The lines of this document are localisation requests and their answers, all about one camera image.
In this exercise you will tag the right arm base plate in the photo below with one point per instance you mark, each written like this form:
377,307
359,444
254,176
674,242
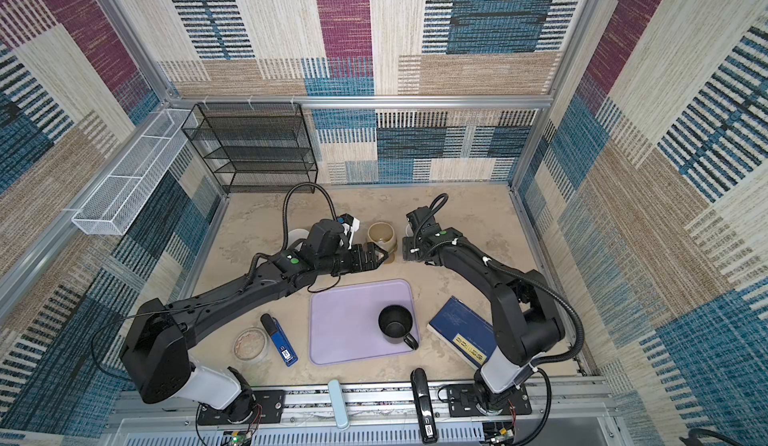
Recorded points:
463,402

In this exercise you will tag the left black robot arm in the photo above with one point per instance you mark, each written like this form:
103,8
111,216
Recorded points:
155,352

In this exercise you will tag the blue hardcover book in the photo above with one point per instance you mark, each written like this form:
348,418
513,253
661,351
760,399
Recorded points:
470,336

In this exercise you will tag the black wire shelf rack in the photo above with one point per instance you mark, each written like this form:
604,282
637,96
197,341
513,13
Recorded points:
249,148

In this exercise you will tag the clear tape roll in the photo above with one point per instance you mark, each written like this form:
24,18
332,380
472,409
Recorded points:
251,345

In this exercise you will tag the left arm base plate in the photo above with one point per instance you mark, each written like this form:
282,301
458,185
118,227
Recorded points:
261,406

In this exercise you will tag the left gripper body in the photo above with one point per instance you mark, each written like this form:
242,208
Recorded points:
350,261

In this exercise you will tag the black stapler on rail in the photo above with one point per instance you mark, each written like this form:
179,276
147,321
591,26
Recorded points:
423,405

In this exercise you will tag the black mug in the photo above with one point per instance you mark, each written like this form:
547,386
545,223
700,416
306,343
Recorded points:
395,323

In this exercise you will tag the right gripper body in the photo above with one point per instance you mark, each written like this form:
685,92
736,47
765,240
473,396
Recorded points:
411,246

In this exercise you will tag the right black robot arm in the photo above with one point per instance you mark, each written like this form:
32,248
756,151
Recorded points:
532,324

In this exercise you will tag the blue black stapler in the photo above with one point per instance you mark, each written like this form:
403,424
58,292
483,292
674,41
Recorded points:
279,339

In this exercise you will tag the beige ceramic mug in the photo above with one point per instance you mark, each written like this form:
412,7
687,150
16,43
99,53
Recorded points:
383,234

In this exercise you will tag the light blue handle bar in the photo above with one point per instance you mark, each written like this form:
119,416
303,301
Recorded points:
338,404

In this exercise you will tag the white wire mesh basket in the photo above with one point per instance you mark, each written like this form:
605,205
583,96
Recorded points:
119,198

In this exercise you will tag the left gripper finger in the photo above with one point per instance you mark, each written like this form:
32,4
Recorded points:
374,264
377,252

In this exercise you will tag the lavender plastic tray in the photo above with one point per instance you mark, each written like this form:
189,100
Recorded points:
343,322

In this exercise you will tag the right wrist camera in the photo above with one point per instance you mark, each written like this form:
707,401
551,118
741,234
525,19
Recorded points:
416,217

